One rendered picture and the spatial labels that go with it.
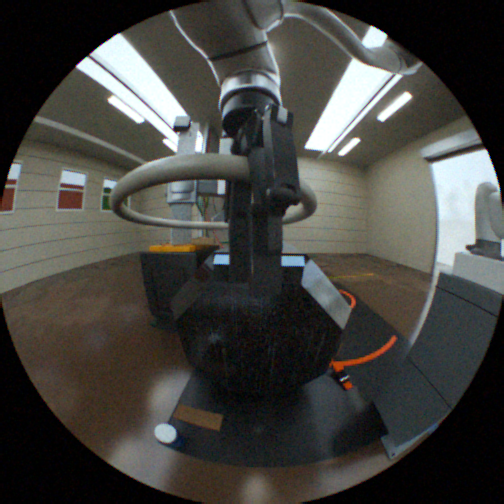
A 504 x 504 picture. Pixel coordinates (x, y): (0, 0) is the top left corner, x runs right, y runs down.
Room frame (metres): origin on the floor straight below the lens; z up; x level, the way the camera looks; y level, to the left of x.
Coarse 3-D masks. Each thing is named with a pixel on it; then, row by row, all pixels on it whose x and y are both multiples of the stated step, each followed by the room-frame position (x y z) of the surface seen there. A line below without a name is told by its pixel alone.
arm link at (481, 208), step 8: (480, 184) 0.04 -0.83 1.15; (488, 184) 0.00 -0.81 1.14; (480, 192) 0.05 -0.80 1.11; (488, 192) 0.01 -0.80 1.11; (496, 192) -0.04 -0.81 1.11; (480, 200) 0.05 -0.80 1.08; (488, 200) 0.01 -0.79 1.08; (496, 200) -0.03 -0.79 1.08; (480, 208) 0.06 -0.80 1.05; (488, 208) 0.02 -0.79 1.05; (496, 208) -0.03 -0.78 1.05; (480, 216) 0.06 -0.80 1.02; (488, 216) 0.02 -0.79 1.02; (496, 216) -0.02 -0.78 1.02; (480, 224) 0.06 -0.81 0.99; (488, 224) 0.02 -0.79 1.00; (496, 224) -0.02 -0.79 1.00; (480, 232) 0.06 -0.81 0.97; (488, 232) 0.02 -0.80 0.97; (496, 232) -0.02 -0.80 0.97; (488, 240) 0.02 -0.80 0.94; (496, 240) -0.02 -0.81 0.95
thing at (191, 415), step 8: (176, 408) 0.29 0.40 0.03; (184, 408) 0.30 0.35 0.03; (192, 408) 0.32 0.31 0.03; (176, 416) 0.24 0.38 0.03; (184, 416) 0.25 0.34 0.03; (192, 416) 0.26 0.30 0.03; (200, 416) 0.28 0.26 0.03; (208, 416) 0.29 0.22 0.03; (216, 416) 0.29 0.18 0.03; (200, 424) 0.23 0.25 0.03; (208, 424) 0.23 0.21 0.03; (216, 424) 0.24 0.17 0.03
